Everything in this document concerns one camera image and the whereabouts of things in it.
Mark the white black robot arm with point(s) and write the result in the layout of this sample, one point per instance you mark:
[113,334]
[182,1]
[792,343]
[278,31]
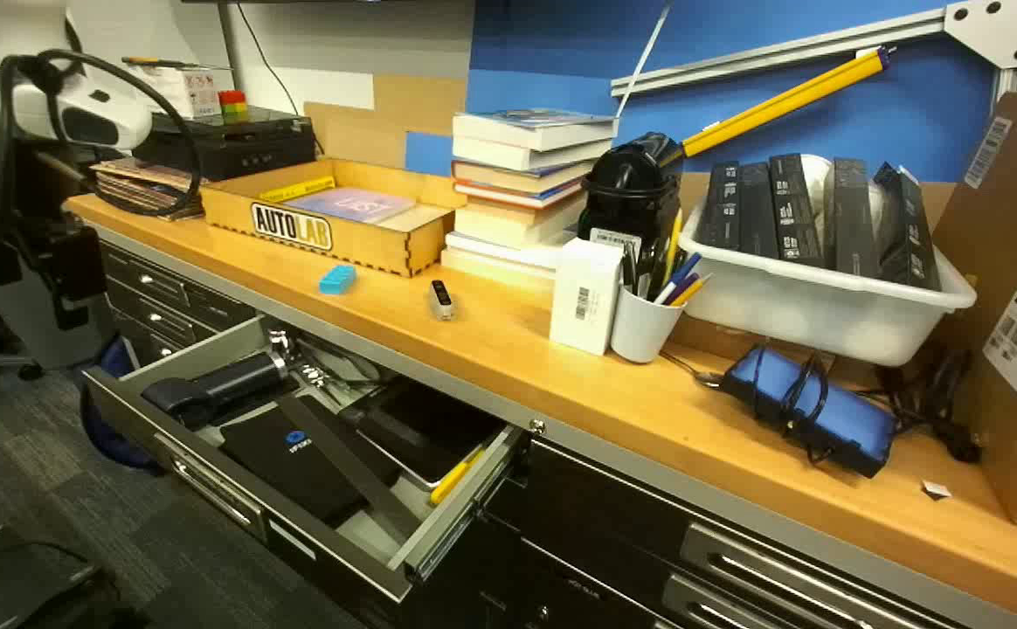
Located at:
[50,264]

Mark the open grey metal drawer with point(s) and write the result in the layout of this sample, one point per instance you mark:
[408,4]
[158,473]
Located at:
[347,470]

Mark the black flat case in drawer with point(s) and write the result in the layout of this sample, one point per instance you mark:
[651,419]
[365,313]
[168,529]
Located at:
[284,459]

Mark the small black silver device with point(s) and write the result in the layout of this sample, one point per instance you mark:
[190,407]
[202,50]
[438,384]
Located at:
[442,298]

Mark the stack of books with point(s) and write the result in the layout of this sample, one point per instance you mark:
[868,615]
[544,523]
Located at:
[521,187]

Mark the white pen cup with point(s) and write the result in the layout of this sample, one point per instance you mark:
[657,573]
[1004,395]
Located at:
[642,326]

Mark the wooden Autolab tray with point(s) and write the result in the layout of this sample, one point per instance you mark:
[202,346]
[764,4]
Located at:
[398,247]

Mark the purple UIST booklet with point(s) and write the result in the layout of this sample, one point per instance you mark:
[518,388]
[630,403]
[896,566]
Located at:
[349,204]

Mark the yellow marker in tray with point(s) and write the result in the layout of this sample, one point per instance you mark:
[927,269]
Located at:
[284,192]

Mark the white plastic bin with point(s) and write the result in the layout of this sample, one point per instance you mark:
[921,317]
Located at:
[821,307]

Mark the black electronics box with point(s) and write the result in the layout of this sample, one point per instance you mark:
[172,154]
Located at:
[225,147]

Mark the black boxes in bin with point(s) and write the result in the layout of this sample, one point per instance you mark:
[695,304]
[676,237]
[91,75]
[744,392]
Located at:
[821,212]

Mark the yellow bar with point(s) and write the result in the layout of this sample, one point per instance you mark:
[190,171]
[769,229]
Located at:
[847,75]

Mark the white wall switch plate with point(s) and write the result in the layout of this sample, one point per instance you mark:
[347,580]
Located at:
[584,294]

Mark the silver aluminium rail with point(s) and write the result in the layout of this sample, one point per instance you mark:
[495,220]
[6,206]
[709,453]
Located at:
[979,27]

